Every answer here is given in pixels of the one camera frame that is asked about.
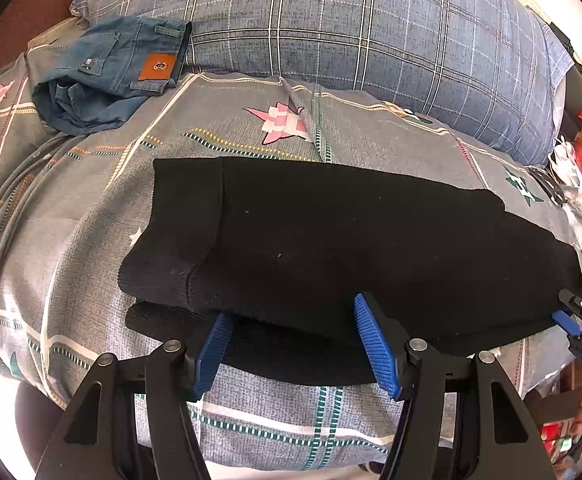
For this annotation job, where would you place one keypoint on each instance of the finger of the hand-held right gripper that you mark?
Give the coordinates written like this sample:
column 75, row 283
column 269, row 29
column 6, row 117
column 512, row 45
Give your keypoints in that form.
column 571, row 297
column 565, row 321

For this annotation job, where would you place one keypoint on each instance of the pile of clear plastic bags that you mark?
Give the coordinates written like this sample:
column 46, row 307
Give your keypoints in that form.
column 581, row 220

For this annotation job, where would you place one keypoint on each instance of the blue plaid pillow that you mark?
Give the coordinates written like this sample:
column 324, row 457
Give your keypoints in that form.
column 371, row 35

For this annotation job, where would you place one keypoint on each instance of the black pants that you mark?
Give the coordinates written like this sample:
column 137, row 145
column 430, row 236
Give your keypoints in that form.
column 321, row 240

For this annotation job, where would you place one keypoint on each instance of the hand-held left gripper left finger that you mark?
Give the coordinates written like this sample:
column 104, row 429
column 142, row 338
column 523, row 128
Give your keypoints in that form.
column 211, row 355

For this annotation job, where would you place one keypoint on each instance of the grey printed bedsheet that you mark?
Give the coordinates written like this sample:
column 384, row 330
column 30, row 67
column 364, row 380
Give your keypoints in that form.
column 71, row 240

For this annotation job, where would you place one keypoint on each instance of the black packet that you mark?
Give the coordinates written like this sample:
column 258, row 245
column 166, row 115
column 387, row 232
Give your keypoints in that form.
column 548, row 187

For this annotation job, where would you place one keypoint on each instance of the folded blue jeans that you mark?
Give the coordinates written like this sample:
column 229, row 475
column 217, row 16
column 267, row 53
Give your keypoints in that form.
column 111, row 60

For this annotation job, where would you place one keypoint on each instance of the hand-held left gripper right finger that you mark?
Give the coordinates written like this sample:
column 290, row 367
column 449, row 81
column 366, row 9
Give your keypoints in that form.
column 376, row 340

